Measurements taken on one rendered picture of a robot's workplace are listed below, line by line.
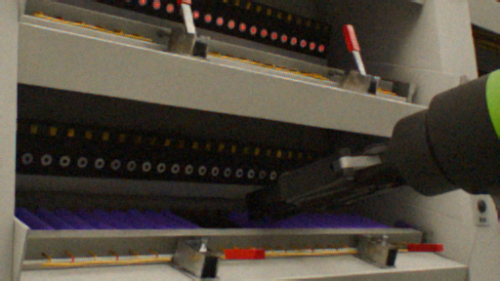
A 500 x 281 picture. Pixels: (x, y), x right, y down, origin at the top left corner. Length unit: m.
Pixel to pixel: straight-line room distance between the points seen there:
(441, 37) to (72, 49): 0.58
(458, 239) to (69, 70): 0.57
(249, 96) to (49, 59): 0.22
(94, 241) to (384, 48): 0.58
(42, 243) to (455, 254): 0.56
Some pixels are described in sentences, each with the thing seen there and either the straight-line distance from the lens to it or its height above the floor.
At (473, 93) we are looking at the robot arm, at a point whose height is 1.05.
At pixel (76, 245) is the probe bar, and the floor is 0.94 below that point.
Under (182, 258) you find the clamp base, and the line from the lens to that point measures 0.59.
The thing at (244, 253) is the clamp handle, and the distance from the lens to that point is 0.54.
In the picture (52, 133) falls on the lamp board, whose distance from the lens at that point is 0.67.
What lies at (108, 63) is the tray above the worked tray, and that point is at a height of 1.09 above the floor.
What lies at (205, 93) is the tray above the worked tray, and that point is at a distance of 0.61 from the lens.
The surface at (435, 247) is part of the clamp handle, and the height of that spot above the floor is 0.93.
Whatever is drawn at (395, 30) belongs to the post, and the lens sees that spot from 1.00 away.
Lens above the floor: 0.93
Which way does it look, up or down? 13 degrees up
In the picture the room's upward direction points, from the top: 2 degrees counter-clockwise
